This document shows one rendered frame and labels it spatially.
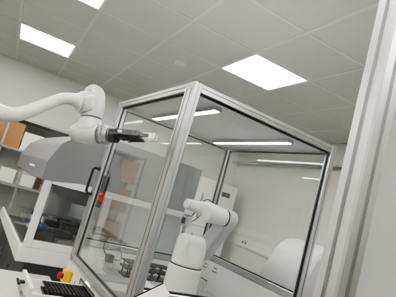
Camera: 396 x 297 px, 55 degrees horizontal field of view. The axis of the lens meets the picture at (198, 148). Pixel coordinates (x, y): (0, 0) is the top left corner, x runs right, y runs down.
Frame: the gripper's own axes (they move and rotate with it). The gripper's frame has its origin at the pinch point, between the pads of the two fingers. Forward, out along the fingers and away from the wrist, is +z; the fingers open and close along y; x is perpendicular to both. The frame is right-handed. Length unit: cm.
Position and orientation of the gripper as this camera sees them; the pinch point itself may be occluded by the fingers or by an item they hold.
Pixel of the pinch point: (149, 137)
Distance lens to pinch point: 179.3
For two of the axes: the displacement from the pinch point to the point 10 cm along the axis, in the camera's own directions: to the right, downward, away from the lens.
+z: 9.6, 0.6, -2.7
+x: 1.4, -9.5, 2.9
